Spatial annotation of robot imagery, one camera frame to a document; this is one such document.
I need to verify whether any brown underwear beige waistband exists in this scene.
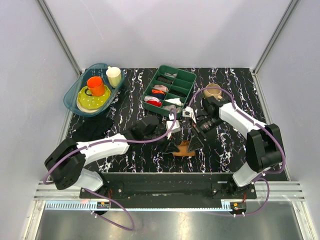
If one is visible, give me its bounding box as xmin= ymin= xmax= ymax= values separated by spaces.
xmin=172 ymin=140 xmax=196 ymax=157

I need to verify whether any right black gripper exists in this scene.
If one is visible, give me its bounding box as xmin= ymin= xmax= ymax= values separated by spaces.
xmin=187 ymin=115 xmax=224 ymax=154

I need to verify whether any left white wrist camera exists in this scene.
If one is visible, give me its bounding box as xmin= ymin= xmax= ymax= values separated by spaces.
xmin=166 ymin=120 xmax=181 ymax=137

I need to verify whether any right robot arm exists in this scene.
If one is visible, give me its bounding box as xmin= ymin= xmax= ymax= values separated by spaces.
xmin=187 ymin=97 xmax=286 ymax=199

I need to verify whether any right aluminium frame post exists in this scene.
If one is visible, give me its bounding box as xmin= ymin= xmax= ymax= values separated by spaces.
xmin=252 ymin=0 xmax=300 ymax=75

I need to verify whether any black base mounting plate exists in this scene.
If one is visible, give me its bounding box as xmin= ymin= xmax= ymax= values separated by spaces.
xmin=79 ymin=172 xmax=258 ymax=210

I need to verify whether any pink grey rolled cloth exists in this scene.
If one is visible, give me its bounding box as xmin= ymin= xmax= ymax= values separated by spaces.
xmin=153 ymin=85 xmax=169 ymax=93

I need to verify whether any green compartment organizer tray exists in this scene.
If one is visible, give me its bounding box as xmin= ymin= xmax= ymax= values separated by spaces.
xmin=140 ymin=65 xmax=197 ymax=117

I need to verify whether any orange mug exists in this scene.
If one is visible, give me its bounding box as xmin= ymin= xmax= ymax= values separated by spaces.
xmin=85 ymin=76 xmax=105 ymax=97

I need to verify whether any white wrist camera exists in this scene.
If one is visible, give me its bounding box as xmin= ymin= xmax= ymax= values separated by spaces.
xmin=182 ymin=106 xmax=197 ymax=123
xmin=166 ymin=120 xmax=181 ymax=137

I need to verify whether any teal transparent plastic bin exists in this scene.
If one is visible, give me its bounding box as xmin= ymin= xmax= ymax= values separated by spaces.
xmin=63 ymin=63 xmax=125 ymax=117

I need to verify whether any yellow-green dotted plate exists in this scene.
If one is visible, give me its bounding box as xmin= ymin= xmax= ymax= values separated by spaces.
xmin=76 ymin=85 xmax=112 ymax=113

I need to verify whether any red white rolled cloth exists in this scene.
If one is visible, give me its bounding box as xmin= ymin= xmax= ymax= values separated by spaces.
xmin=144 ymin=95 xmax=162 ymax=107

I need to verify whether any black rolled cloth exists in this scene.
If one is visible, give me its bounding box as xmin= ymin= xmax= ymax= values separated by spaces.
xmin=156 ymin=76 xmax=174 ymax=85

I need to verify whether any grey folded cloth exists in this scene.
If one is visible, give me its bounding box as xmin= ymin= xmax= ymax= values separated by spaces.
xmin=164 ymin=72 xmax=178 ymax=78

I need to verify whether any black cloth pile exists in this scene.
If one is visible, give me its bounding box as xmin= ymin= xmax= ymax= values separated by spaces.
xmin=72 ymin=117 xmax=114 ymax=142

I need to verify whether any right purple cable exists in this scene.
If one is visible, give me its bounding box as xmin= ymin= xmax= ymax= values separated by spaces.
xmin=187 ymin=86 xmax=286 ymax=218

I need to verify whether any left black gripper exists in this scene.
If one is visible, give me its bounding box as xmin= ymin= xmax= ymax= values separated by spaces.
xmin=143 ymin=129 xmax=180 ymax=154

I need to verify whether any left aluminium frame post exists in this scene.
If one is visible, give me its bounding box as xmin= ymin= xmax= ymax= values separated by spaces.
xmin=35 ymin=0 xmax=82 ymax=77

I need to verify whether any cream yellow cup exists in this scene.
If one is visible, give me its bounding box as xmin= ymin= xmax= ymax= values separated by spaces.
xmin=106 ymin=66 xmax=122 ymax=88

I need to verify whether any beige ceramic mug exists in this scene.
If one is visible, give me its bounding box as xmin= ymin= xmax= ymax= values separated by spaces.
xmin=203 ymin=83 xmax=223 ymax=100

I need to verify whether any aluminium frame post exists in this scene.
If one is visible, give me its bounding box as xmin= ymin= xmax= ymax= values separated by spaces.
xmin=35 ymin=0 xmax=82 ymax=77
xmin=252 ymin=0 xmax=300 ymax=75

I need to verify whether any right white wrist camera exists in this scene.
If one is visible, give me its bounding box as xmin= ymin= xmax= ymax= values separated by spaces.
xmin=182 ymin=106 xmax=197 ymax=123

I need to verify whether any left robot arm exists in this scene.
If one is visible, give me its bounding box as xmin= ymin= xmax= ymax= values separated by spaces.
xmin=43 ymin=115 xmax=180 ymax=198

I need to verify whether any orange navy rolled cloth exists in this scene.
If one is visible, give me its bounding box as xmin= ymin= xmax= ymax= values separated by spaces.
xmin=151 ymin=89 xmax=166 ymax=96

